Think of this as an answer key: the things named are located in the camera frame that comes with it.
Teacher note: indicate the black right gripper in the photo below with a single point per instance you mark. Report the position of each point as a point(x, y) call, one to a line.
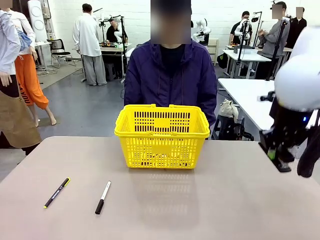
point(290, 122)

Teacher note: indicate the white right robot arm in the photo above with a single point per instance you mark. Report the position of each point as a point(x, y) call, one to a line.
point(297, 82)

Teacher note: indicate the person in grey sweater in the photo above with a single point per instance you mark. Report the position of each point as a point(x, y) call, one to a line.
point(271, 42)

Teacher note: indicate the yellow plastic shopping basket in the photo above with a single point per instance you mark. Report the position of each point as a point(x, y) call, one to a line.
point(160, 150)

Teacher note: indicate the person in black jacket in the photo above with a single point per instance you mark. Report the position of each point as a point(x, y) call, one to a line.
point(297, 30)

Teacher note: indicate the person in black t-shirt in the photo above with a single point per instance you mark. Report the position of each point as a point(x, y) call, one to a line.
point(237, 31)

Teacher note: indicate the person in purple jacket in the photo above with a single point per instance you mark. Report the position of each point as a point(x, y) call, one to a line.
point(170, 75)

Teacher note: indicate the seated person in black top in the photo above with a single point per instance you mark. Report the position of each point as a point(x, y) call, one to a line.
point(112, 32)

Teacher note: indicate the person in white coat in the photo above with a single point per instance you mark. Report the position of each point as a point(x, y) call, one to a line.
point(86, 40)

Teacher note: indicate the cream cloth bag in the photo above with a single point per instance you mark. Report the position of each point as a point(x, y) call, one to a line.
point(228, 108)

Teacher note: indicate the large white table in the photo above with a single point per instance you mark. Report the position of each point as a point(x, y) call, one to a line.
point(242, 95)

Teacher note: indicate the small white background table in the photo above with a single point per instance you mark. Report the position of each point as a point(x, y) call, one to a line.
point(247, 54)

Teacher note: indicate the thin black tripod pole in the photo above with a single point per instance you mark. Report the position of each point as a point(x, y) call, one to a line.
point(242, 42)

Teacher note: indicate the white drawer cabinet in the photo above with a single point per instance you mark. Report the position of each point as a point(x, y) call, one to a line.
point(213, 51)

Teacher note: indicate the white background robot by cabinet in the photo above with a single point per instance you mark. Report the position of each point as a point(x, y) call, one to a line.
point(202, 27)

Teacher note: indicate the white marker with black cap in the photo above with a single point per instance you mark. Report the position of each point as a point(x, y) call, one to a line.
point(103, 197)

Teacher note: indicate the background workbench table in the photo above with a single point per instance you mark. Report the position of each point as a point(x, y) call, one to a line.
point(112, 48)

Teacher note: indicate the white background robot at workbench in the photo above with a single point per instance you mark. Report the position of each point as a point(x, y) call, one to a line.
point(107, 18)

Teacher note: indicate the black pen with yellow cap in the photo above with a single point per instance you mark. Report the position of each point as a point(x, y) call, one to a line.
point(57, 193)

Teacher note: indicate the black office chair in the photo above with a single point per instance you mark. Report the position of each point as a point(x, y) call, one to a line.
point(58, 50)

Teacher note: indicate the mannequin with orange trousers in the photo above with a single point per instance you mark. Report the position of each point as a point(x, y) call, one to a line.
point(27, 75)

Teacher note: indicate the white standing air conditioner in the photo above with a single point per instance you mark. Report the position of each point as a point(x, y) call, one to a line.
point(37, 20)

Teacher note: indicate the mannequin with blue shirt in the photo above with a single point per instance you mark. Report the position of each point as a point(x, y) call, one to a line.
point(10, 62)

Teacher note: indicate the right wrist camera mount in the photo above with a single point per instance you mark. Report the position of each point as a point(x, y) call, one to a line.
point(267, 96)

